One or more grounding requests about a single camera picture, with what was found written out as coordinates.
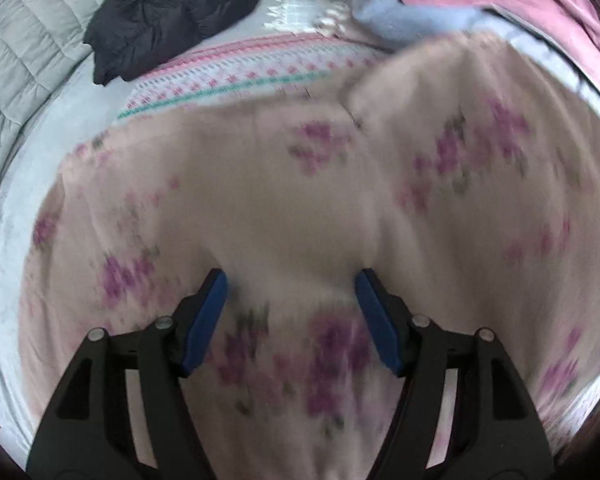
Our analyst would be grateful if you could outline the pink floral quilted jacket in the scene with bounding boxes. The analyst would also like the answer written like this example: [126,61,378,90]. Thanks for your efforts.
[17,30,600,480]

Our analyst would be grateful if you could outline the light blue fleece garment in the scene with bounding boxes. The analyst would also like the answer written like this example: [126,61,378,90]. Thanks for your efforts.
[352,0,588,91]

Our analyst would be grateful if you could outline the striped patterned blanket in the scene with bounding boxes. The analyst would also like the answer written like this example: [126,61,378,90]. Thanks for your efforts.
[116,32,381,122]

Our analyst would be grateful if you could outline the black puffer jacket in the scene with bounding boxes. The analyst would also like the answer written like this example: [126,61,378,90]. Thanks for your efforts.
[82,0,263,86]

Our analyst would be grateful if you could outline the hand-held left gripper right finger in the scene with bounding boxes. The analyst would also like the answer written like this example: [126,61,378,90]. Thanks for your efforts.
[355,268,556,480]

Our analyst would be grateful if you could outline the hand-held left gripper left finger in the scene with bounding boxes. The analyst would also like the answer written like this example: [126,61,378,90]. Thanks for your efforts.
[25,268,229,480]

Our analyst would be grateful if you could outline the white fringed cloth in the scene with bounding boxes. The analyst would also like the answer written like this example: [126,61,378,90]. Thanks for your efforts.
[262,0,355,38]

